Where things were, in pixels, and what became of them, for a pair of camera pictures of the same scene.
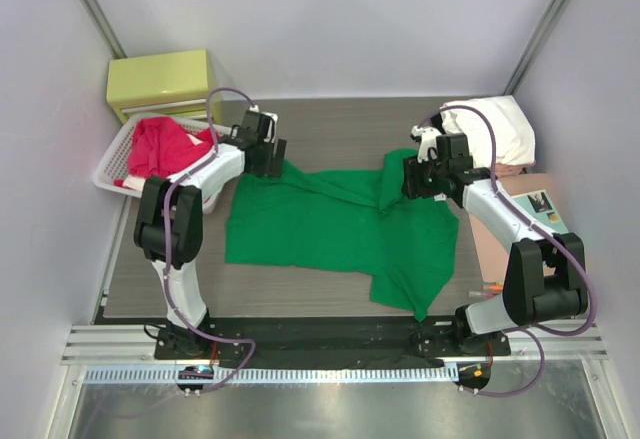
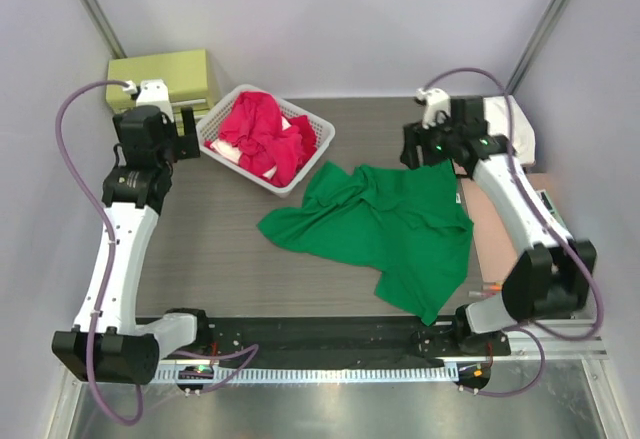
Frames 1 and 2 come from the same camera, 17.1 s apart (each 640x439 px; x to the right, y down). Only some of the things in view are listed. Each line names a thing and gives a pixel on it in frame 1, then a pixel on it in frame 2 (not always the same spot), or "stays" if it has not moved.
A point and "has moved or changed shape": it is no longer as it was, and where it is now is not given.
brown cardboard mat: [492, 256] stays
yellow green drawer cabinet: [174, 83] stays
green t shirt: [357, 220] has moved or changed shape
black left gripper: [273, 165] → [182, 145]
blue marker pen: [481, 294] stays
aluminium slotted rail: [277, 375] stays
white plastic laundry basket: [116, 165] has moved or changed shape
